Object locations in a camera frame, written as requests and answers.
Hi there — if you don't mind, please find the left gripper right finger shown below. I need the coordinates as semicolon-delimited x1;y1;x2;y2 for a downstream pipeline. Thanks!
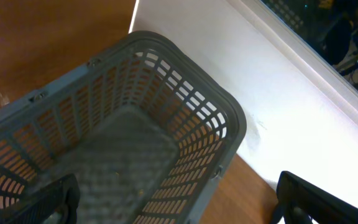
270;171;358;224

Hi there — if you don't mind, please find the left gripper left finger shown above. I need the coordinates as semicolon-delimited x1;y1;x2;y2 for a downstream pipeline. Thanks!
0;174;80;224

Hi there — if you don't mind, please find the dark glass window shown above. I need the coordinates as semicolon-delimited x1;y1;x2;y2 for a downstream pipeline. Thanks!
262;0;358;91

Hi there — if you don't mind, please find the grey plastic mesh basket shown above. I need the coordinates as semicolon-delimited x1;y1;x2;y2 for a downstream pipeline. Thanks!
0;31;247;223

